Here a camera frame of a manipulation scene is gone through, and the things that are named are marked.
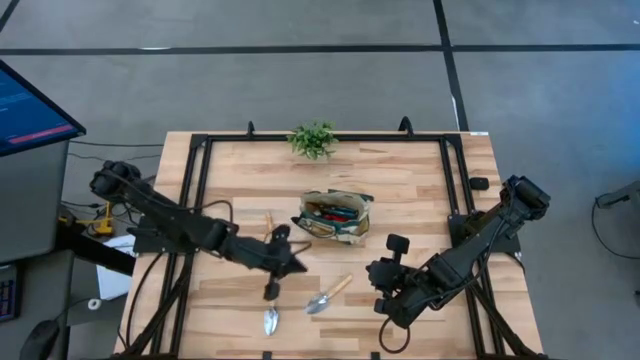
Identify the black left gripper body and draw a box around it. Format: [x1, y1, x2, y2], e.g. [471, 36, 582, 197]
[227, 224, 292, 302]

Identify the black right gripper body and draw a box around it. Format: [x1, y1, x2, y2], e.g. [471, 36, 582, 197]
[374, 233, 436, 330]

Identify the wide trowel with wooden handle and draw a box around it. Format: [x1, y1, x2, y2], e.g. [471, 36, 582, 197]
[305, 274, 354, 316]

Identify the beige and green gardening bag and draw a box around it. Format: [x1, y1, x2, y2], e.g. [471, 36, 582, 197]
[290, 188, 375, 246]

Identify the green artificial plant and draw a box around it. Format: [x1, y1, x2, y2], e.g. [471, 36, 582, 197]
[286, 119, 340, 161]

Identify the white paper sheet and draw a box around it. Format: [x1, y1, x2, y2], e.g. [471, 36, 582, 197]
[94, 234, 136, 301]

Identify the black desk leg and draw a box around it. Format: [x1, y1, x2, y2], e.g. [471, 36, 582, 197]
[53, 219, 137, 277]

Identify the black office chair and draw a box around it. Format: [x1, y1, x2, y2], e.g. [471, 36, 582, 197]
[18, 318, 70, 360]

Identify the dark keyboard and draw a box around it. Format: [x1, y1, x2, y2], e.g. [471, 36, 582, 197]
[0, 263, 22, 323]

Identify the blue screen monitor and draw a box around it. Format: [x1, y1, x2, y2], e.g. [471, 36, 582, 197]
[0, 59, 87, 158]

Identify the dark green handled tool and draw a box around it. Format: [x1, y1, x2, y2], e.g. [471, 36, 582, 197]
[319, 203, 360, 220]

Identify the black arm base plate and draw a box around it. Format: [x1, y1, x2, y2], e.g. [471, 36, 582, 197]
[447, 212, 522, 255]
[127, 215, 203, 255]

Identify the yellow cable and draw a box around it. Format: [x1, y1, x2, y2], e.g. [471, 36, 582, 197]
[58, 199, 116, 237]

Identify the gray stand with cable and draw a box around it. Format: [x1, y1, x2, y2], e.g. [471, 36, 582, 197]
[592, 178, 640, 261]

